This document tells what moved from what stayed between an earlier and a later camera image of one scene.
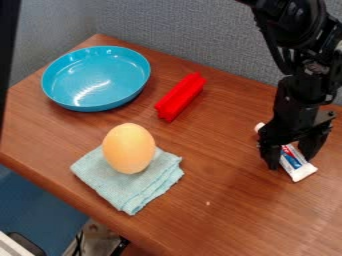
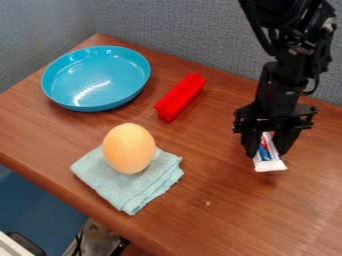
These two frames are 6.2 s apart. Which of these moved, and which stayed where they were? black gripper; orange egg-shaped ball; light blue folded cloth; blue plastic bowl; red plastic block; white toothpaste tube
Moved: white toothpaste tube; black gripper
Stayed: red plastic block; blue plastic bowl; orange egg-shaped ball; light blue folded cloth
